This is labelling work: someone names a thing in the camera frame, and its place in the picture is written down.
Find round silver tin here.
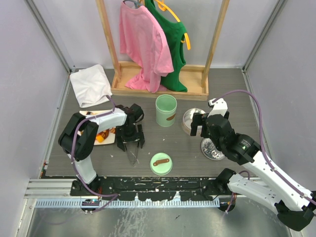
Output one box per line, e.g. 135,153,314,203
182,108,205,135

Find grey clothes hanger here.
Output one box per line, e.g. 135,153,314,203
122,0,145,9

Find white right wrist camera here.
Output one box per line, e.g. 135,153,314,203
208,98,228,117

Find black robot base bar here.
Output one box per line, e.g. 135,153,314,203
70,175,246,202

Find silver embossed tin lid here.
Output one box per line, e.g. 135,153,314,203
201,138,225,161

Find wooden clothes rack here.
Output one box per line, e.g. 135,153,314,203
97,0,229,100

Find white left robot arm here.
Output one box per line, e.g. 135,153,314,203
58,104,145,196

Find white slotted cable duct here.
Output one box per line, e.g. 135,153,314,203
35,198,220,208

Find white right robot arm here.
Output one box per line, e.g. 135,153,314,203
190,113,316,232

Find aluminium corner frame post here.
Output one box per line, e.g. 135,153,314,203
242,0,287,73

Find left aluminium frame post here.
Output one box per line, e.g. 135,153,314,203
23,0,76,74

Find pink t-shirt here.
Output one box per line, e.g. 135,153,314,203
119,3,174,93

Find mint green tin canister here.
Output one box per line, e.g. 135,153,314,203
155,94,177,127

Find white cloth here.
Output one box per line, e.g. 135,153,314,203
70,64,112,108

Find mint green canister lid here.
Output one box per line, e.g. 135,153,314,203
150,153,173,176

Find orange clothes hanger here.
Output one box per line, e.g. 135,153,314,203
153,0,192,51

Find green t-shirt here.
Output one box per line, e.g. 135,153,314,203
145,0,188,92

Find metal serving tongs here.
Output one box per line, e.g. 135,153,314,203
125,141,139,166

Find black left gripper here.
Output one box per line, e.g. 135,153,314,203
116,123,144,151

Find white square plate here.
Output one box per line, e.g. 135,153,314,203
79,110,116,146

